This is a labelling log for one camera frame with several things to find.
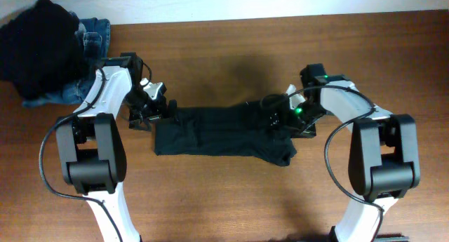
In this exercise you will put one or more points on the folded blue jeans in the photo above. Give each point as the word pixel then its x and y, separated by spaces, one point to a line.
pixel 93 37

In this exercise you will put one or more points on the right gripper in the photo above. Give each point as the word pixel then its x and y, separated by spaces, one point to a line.
pixel 309 131

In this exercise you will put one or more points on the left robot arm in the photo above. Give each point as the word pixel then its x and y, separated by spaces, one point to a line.
pixel 91 151

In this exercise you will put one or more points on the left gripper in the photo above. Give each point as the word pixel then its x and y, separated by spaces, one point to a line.
pixel 158 113

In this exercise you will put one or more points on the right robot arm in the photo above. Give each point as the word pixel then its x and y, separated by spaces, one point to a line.
pixel 383 157

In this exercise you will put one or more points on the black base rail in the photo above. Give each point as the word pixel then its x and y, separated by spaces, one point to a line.
pixel 386 238

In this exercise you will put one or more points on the black folded garment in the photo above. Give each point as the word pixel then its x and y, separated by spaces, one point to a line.
pixel 40 52

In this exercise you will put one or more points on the black Nike t-shirt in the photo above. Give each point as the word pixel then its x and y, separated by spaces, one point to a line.
pixel 240 130

